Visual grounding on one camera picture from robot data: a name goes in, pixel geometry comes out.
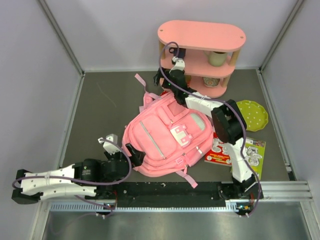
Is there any pink student backpack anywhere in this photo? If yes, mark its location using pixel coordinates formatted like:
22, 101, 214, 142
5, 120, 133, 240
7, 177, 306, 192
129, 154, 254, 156
121, 72, 215, 189

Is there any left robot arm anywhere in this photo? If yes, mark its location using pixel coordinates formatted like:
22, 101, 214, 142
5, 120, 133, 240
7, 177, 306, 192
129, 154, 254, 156
11, 141, 146, 205

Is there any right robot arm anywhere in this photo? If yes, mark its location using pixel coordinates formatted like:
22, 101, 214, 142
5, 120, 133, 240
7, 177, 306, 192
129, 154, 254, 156
153, 67, 261, 198

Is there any orange cup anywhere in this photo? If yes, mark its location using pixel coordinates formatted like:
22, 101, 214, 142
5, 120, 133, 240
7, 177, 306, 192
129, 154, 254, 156
185, 75, 192, 86

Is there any dark blue mug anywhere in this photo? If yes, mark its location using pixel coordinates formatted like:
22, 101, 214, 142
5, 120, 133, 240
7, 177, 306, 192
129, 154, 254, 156
168, 47, 186, 59

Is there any patterned flower-shaped bowl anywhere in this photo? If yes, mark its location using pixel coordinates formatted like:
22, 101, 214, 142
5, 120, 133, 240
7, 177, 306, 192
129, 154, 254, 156
202, 77, 221, 88

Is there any beige ceramic mug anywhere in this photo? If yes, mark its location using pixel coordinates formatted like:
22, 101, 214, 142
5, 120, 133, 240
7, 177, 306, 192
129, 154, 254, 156
203, 51, 228, 67

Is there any pink three-tier wooden shelf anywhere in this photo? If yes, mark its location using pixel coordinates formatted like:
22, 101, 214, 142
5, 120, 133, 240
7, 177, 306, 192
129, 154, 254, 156
157, 20, 246, 98

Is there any red cartoon book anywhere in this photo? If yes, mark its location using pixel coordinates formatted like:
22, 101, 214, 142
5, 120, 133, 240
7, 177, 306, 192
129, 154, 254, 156
204, 132, 232, 167

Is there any green polka dot plate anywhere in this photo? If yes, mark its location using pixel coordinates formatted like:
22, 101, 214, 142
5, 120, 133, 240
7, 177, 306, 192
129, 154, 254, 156
237, 100, 269, 132

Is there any green cartoon book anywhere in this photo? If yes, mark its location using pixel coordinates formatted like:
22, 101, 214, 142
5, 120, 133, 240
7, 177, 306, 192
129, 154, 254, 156
229, 136, 267, 181

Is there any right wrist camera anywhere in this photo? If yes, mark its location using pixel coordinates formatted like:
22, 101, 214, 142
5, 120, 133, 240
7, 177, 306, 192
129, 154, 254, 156
170, 56, 186, 72

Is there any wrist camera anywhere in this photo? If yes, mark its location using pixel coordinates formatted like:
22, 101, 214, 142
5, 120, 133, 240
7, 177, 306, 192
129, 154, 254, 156
97, 134, 121, 155
170, 56, 186, 72

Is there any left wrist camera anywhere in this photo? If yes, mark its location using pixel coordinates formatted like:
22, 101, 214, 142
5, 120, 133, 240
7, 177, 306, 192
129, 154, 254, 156
97, 134, 121, 155

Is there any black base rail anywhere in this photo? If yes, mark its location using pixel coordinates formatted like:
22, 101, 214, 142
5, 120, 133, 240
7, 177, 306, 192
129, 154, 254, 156
85, 181, 258, 208

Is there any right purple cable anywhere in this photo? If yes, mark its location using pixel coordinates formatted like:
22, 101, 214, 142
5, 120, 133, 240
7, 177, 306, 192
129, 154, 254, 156
158, 41, 263, 217

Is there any purple cable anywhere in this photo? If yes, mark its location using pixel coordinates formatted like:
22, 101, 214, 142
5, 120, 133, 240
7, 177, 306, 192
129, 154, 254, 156
158, 41, 263, 217
12, 138, 133, 217

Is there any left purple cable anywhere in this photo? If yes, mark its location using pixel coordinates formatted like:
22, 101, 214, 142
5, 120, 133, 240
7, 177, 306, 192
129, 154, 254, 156
12, 138, 133, 217

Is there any white cable duct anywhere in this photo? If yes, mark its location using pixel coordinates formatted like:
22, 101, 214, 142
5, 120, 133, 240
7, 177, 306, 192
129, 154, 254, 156
49, 200, 250, 213

